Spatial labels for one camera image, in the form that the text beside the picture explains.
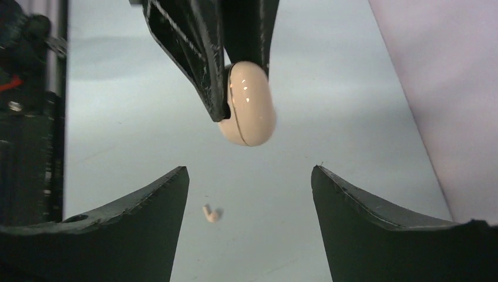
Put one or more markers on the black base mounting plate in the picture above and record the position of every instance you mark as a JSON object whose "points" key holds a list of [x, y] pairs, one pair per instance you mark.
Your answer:
{"points": [[31, 165]]}

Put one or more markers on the beige earbud charging case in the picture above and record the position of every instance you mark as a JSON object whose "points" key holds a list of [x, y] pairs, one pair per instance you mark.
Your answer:
{"points": [[252, 115]]}

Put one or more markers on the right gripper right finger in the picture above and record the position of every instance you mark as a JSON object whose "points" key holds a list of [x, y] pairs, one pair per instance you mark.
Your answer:
{"points": [[367, 238]]}

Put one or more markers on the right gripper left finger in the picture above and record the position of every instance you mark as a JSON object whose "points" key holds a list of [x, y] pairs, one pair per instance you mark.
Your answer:
{"points": [[133, 238]]}

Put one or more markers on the beige earbud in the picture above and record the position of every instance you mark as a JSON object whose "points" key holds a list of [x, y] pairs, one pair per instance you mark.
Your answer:
{"points": [[212, 216]]}

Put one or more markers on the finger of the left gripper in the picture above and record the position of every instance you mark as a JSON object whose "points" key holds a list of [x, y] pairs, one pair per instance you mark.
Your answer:
{"points": [[190, 32], [248, 26]]}

